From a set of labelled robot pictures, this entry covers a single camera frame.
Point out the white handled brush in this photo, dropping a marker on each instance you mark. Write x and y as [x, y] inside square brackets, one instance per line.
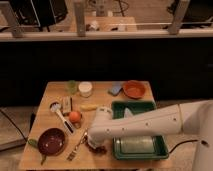
[56, 108]

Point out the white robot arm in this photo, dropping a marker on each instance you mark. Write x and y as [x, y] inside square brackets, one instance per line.
[188, 118]

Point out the white paper cup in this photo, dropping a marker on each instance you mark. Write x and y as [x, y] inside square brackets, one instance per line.
[85, 89]

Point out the orange fruit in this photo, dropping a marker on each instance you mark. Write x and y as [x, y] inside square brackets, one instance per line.
[71, 114]

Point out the orange bowl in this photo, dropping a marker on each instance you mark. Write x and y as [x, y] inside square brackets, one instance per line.
[133, 89]

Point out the dark red bowl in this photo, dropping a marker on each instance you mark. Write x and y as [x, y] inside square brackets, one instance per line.
[52, 142]

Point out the green plastic tray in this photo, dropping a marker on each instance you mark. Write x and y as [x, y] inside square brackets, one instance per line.
[137, 148]

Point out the metal fork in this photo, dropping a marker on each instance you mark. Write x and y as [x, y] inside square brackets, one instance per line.
[73, 153]

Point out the yellow banana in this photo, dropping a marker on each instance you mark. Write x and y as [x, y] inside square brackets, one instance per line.
[88, 107]

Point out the green plastic cup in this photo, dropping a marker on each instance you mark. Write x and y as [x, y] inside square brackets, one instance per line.
[72, 86]

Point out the green leafy vegetable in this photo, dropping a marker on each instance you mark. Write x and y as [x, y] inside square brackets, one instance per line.
[34, 143]

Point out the blue sponge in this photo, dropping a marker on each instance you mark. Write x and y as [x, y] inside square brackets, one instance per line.
[115, 88]

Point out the grey folded cloth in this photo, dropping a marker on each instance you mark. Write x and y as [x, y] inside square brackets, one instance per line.
[127, 113]

